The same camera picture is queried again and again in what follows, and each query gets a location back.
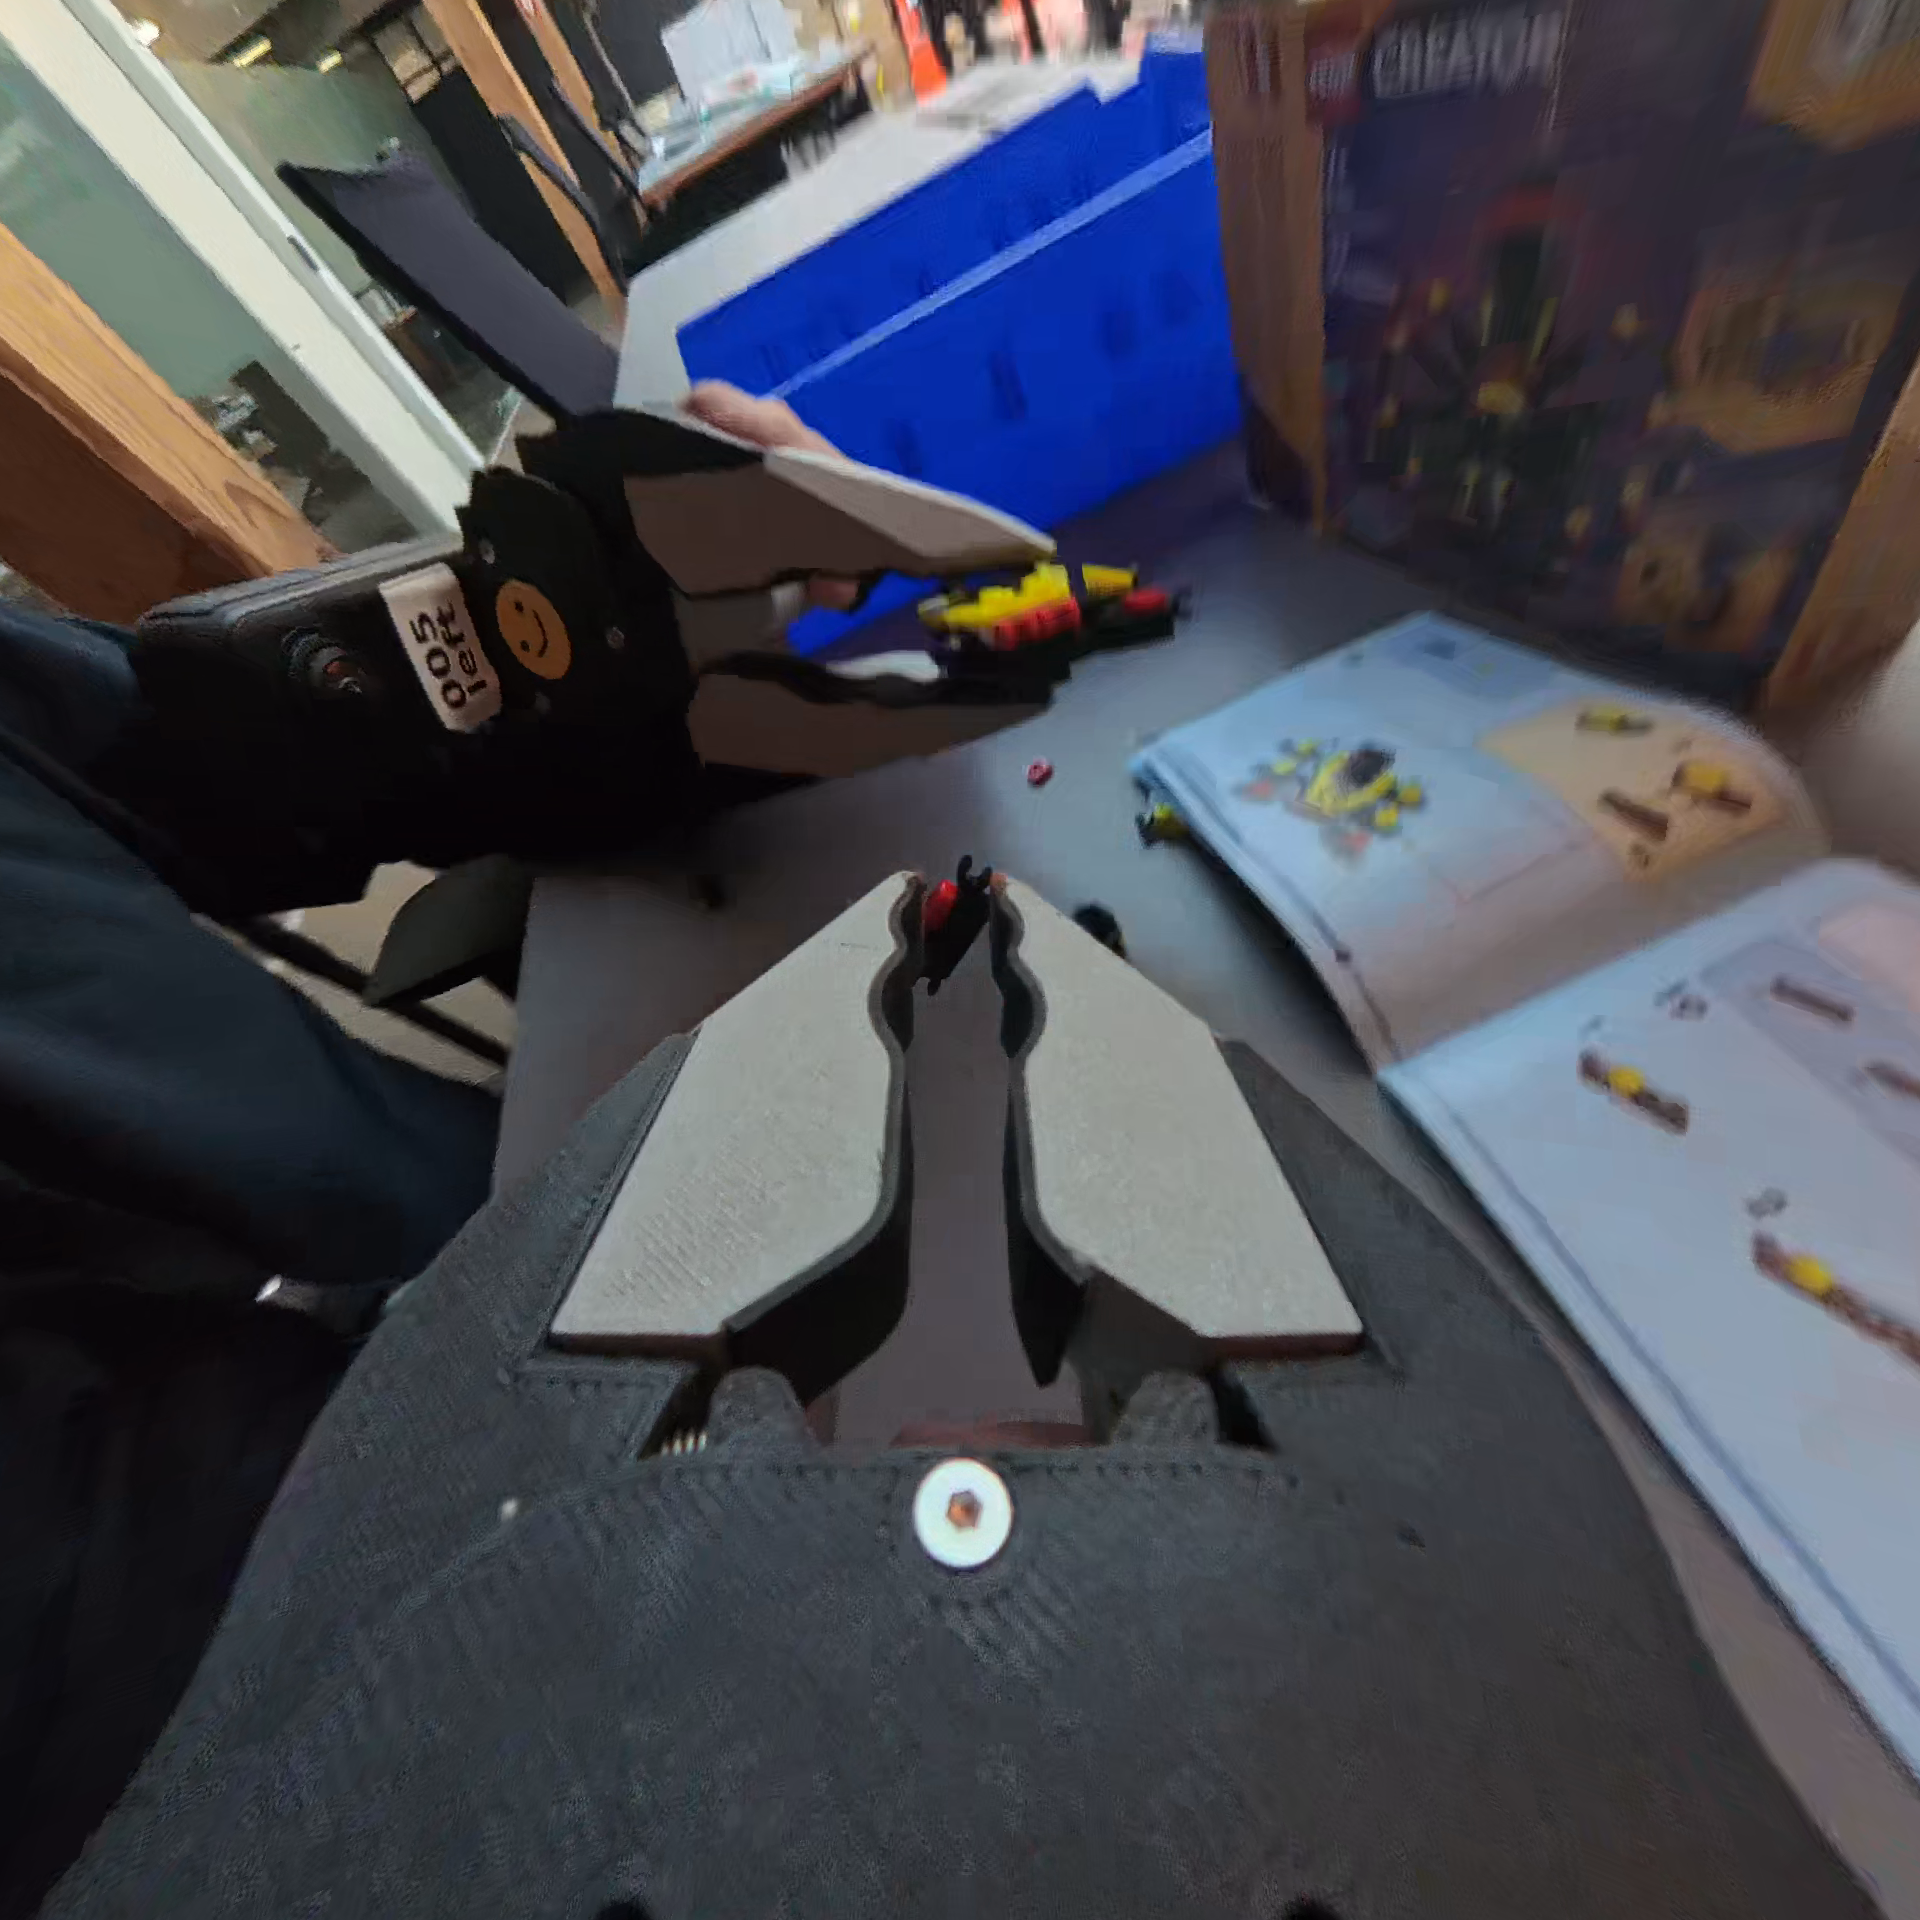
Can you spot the yellow black red lego model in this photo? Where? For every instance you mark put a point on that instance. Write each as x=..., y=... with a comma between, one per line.
x=1037, y=609

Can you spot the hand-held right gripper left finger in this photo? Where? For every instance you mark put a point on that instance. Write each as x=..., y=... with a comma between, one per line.
x=750, y=1154

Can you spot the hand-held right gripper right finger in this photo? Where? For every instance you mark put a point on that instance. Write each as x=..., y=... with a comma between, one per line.
x=1185, y=1184

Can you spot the small black yellow lego piece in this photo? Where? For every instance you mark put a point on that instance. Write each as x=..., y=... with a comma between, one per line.
x=1159, y=824

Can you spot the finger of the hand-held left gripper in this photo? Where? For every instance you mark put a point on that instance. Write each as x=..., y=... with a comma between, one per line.
x=855, y=510
x=839, y=727

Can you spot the wooden cabinet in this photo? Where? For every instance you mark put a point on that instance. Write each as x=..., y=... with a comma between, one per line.
x=105, y=465

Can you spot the open lego instruction booklet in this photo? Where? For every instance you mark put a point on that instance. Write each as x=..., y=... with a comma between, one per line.
x=1500, y=840

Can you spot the person's left hand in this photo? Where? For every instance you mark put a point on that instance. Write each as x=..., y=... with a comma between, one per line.
x=750, y=413

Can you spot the person's left forearm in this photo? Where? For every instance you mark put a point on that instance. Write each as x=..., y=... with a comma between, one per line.
x=135, y=840

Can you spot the person's dark clothing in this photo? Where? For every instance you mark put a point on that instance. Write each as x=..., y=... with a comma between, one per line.
x=135, y=1425

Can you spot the wooden background table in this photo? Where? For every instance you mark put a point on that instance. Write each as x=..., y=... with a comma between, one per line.
x=750, y=119

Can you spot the blue plastic bin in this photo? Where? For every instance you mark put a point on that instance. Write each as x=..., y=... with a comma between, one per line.
x=901, y=255
x=1079, y=329

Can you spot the small black red lego piece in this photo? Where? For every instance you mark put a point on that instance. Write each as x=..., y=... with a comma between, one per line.
x=942, y=906

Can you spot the purple lego set box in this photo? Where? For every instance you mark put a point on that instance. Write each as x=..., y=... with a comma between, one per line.
x=1575, y=375

